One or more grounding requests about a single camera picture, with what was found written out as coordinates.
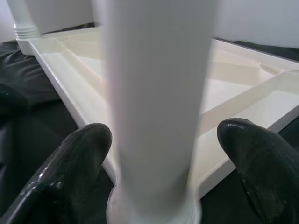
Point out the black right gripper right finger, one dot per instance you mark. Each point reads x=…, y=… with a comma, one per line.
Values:
x=264, y=172

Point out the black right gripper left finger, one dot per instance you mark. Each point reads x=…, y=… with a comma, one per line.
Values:
x=67, y=177

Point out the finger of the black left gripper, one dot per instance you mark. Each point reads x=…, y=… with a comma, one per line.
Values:
x=10, y=100

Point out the white plastic table top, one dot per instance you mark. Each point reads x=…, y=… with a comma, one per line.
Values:
x=245, y=98

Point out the white plastic table leg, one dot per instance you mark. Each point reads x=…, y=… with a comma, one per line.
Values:
x=158, y=93
x=22, y=18

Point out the black table cloth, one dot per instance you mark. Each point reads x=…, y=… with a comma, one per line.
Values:
x=32, y=130

